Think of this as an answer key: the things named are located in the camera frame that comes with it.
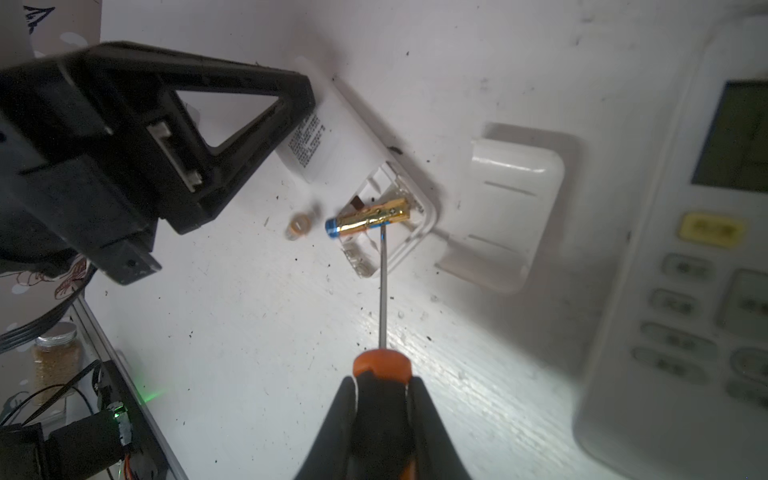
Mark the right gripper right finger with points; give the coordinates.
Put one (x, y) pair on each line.
(435, 456)

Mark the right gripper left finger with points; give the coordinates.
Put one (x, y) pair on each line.
(329, 454)

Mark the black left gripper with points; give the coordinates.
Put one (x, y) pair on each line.
(97, 145)

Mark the orange black screwdriver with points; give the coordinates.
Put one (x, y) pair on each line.
(382, 440)

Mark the white remote control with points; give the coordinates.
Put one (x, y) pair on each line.
(676, 384)
(345, 167)

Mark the gold blue AAA battery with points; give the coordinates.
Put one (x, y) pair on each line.
(376, 216)

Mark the white battery cover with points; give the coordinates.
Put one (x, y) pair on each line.
(504, 209)

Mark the gold black AAA battery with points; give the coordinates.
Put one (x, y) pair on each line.
(299, 226)

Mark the brown grain bottle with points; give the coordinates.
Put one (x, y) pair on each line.
(57, 358)

